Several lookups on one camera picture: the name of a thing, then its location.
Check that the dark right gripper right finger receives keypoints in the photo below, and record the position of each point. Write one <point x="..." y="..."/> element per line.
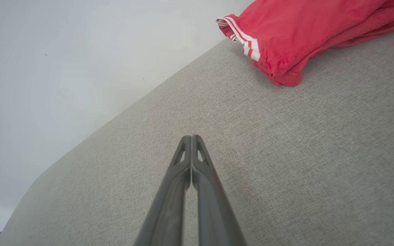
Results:
<point x="214" y="212"/>

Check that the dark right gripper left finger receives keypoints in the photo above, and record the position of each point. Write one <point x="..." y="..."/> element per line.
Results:
<point x="168" y="212"/>

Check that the red jersey number 23 print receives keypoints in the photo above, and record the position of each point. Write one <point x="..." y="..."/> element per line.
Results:
<point x="303" y="27"/>

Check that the red shorts white waistband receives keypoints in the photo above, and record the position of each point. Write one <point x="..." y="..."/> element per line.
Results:
<point x="371" y="32"/>

